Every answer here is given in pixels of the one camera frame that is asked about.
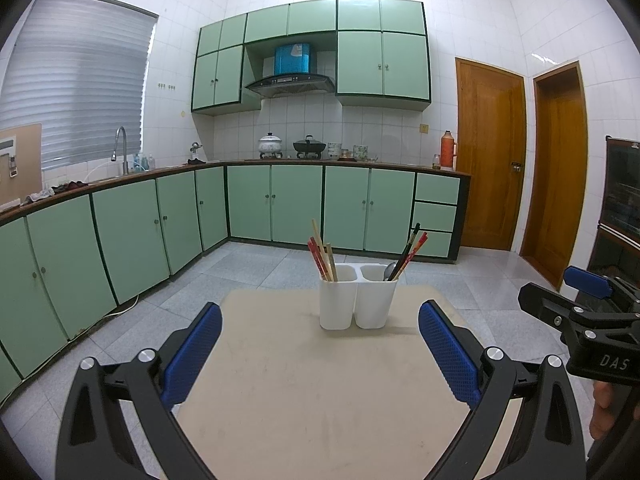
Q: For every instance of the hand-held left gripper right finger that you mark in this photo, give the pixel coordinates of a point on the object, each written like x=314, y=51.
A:
x=447, y=355

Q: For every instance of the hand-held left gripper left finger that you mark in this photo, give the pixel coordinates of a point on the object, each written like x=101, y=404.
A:
x=192, y=352

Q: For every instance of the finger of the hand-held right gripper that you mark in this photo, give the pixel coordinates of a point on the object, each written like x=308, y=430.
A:
x=587, y=281
x=542, y=305

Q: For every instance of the metal spoon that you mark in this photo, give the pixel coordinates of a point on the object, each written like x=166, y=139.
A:
x=390, y=270

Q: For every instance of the black chopstick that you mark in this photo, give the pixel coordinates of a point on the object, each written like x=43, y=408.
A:
x=414, y=232
x=400, y=262

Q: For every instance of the white plastic utensil holder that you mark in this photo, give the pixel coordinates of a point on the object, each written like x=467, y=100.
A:
x=340, y=305

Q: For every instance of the plain wooden chopstick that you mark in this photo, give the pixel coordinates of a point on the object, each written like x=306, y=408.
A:
x=326, y=255
x=318, y=232

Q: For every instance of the light wooden chopstick red end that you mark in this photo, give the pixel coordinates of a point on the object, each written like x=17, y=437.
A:
x=320, y=260

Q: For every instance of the person's right hand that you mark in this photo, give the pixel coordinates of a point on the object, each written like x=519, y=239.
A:
x=602, y=400

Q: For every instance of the dark glass cabinet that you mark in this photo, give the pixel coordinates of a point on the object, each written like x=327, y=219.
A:
x=620, y=210

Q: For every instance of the narrow wooden door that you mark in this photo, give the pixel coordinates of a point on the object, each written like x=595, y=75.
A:
x=555, y=180

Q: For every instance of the green drawer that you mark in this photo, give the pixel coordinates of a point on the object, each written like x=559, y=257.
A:
x=436, y=187
x=440, y=246
x=434, y=217

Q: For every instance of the long green base cabinet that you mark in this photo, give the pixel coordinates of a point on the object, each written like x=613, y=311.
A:
x=125, y=240

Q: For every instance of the wide wooden door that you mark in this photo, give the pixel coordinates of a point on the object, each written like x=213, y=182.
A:
x=490, y=160

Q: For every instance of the small glass jar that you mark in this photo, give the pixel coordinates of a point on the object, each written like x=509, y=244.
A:
x=436, y=162

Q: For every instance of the orange thermos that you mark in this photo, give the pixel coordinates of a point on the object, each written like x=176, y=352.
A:
x=448, y=152

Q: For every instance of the green base cabinet with drawers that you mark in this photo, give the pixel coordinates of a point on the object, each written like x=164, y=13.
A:
x=295, y=205

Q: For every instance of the dark red cloth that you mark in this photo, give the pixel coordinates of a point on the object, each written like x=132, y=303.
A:
x=196, y=161

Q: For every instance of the small clear bottles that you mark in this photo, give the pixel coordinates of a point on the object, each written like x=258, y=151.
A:
x=145, y=162

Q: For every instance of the silver kettle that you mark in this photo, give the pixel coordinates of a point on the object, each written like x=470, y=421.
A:
x=196, y=152

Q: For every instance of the metal sink faucet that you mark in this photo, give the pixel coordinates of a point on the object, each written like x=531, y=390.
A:
x=125, y=160

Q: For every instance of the dark crumpled cloth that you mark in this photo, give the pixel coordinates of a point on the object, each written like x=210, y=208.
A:
x=70, y=186

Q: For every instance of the patterned cup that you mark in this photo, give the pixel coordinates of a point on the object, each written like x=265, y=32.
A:
x=360, y=151

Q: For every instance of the white pot with lid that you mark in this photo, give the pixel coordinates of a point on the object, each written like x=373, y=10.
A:
x=270, y=145

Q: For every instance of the black wok with lid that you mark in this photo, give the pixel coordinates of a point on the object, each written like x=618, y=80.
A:
x=309, y=146

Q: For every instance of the brown wooden board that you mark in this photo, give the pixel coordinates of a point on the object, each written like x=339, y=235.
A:
x=27, y=160

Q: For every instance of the white plastic fixture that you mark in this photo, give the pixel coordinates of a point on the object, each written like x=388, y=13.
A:
x=10, y=145

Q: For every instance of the black range hood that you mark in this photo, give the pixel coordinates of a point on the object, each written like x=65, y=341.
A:
x=290, y=84

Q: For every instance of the grey window blind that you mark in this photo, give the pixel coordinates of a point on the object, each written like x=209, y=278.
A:
x=75, y=85

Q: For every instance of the small wall hooks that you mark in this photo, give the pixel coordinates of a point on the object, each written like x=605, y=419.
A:
x=171, y=86

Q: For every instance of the green wall cabinet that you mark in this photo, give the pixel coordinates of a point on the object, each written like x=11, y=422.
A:
x=215, y=75
x=382, y=65
x=285, y=22

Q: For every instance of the blue hood duct cover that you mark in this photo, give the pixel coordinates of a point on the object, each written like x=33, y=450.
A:
x=294, y=60

